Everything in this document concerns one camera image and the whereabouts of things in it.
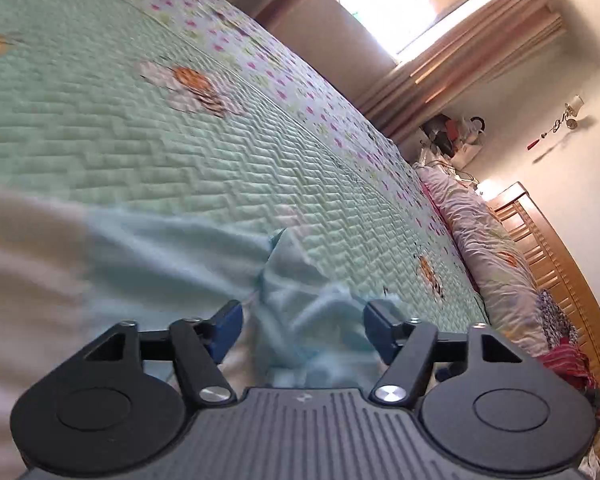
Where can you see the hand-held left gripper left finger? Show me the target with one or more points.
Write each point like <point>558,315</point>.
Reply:
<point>227,330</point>

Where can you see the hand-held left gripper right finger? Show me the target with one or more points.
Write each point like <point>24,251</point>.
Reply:
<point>377,330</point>

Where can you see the light blue and white jacket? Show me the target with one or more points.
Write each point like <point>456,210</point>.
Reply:
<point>130,280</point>

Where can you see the floral pillow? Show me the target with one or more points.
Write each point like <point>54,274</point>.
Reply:
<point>495,260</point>

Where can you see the dark floral garment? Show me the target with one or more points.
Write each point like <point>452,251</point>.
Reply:
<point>555,320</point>

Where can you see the wooden bed headboard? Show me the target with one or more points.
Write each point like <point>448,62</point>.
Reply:
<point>555,270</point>

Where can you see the green quilted bee bedspread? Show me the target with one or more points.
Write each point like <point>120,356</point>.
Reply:
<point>205,135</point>

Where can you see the dark red striped garment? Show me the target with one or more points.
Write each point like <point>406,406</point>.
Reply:
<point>575,370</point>

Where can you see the black bag on nightstand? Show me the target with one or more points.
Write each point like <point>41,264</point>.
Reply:
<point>442,137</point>

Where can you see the white plastic bag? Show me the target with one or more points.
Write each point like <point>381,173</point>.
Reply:
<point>472,137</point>

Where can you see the red hanging ornament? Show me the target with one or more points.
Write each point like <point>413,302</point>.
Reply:
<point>540,140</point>

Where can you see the window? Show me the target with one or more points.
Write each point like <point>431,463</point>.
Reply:
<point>405,0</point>

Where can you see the white wall lamp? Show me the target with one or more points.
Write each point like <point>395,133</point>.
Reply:
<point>572,112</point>

